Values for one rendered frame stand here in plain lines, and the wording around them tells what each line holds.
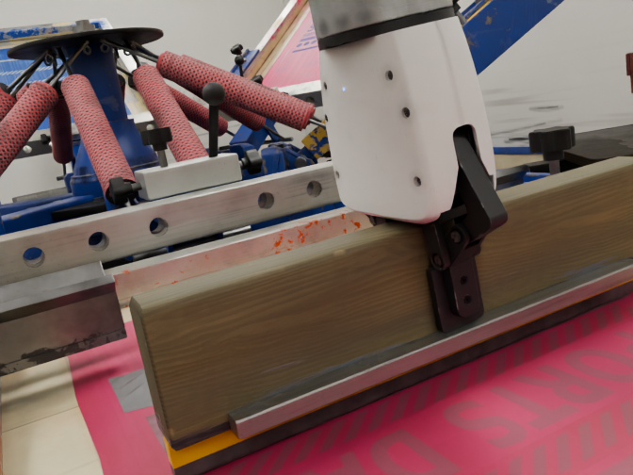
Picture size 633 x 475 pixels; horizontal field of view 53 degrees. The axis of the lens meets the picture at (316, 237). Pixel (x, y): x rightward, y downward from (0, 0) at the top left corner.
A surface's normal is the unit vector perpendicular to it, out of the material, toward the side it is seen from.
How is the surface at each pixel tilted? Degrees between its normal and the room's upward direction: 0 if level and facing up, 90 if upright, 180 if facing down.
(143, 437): 0
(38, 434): 0
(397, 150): 94
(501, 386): 0
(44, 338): 90
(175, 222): 90
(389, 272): 91
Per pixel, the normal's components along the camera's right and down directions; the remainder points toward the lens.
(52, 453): -0.17, -0.96
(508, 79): -0.88, 0.25
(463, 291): 0.46, 0.13
